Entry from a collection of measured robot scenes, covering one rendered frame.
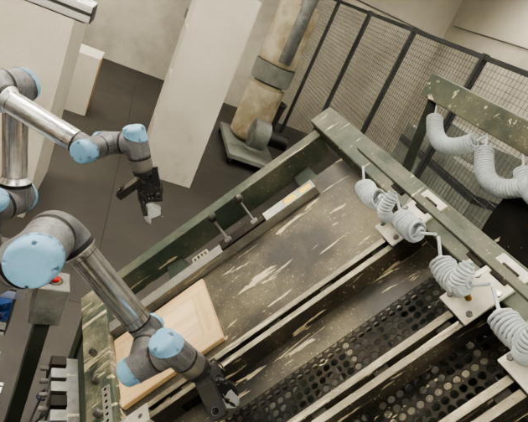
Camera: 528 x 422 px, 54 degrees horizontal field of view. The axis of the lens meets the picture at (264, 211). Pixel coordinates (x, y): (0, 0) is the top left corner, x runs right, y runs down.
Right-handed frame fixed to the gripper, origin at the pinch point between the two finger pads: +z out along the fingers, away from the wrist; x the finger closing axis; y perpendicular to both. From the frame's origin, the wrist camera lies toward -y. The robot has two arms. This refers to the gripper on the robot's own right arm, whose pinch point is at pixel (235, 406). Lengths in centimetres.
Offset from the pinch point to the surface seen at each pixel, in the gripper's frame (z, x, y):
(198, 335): 0.8, 5.6, 33.3
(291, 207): 0, -44, 61
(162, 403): -4.6, 20.2, 11.8
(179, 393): -4.7, 13.8, 11.2
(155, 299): -1, 17, 60
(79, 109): 67, 104, 543
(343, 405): -5.3, -28.3, -21.3
